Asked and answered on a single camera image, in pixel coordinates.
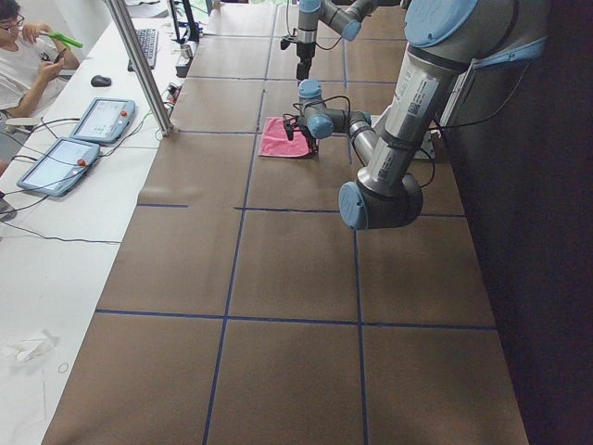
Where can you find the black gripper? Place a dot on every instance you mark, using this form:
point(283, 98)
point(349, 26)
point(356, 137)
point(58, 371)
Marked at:
point(304, 56)
point(309, 135)

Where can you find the pink towel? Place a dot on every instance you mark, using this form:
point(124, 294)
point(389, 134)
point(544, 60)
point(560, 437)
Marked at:
point(275, 143)

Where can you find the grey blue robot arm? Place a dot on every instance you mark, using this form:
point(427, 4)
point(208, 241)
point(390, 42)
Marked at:
point(345, 22)
point(444, 39)

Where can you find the black monitor stand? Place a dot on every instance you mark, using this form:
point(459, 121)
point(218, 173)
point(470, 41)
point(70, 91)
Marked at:
point(187, 29)

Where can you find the small metal cup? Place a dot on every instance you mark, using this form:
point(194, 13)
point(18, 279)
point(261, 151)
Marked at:
point(186, 51)

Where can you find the black keyboard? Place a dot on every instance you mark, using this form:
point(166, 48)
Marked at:
point(148, 40)

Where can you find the far teach pendant tablet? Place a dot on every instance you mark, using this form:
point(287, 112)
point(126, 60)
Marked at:
point(104, 121)

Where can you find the teach pendant tablet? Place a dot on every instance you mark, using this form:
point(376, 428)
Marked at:
point(60, 168)
point(104, 121)

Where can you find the black computer mouse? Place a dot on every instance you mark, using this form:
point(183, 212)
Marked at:
point(99, 81)

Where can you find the green plastic tool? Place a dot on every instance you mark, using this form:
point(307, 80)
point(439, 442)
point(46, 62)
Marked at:
point(64, 39)

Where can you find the near teach pendant tablet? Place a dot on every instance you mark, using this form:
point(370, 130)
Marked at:
point(60, 168)

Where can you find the seated person white shirt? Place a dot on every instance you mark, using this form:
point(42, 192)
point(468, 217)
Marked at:
point(31, 64)

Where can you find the rubber band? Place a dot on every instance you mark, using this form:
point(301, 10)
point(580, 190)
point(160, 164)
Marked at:
point(63, 368)

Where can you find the crumpled white tissue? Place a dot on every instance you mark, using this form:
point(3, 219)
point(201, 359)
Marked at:
point(31, 348)

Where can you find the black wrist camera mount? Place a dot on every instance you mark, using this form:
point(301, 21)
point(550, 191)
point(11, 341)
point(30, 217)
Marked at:
point(291, 125)

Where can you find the aluminium frame post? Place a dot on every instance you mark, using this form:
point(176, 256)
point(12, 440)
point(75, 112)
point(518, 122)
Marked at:
point(123, 22)

